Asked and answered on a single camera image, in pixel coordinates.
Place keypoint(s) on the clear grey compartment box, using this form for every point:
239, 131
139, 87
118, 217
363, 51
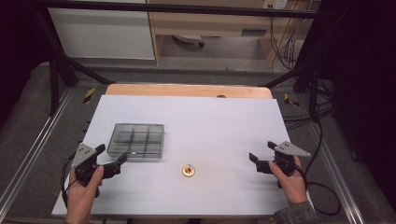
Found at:
137, 140

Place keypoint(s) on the aluminium floor rail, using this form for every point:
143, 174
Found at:
339, 174
34, 146

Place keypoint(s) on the black metal frame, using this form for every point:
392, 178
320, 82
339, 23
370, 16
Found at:
174, 8

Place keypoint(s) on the person's left hand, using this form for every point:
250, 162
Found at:
79, 199

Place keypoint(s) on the person's right hand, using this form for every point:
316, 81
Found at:
294, 186

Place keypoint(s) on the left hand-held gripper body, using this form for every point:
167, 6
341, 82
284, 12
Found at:
83, 154

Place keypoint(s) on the white chair base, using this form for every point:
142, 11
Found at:
188, 39

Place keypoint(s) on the dark curtain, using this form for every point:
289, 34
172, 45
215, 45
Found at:
364, 77
18, 46

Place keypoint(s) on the white power strip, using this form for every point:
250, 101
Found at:
275, 3

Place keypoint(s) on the wooden desk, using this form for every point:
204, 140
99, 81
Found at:
202, 26

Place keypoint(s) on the white cabinet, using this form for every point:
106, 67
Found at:
99, 34

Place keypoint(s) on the white table sheet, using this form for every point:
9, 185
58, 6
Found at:
202, 124

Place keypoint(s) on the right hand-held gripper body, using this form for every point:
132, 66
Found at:
289, 148

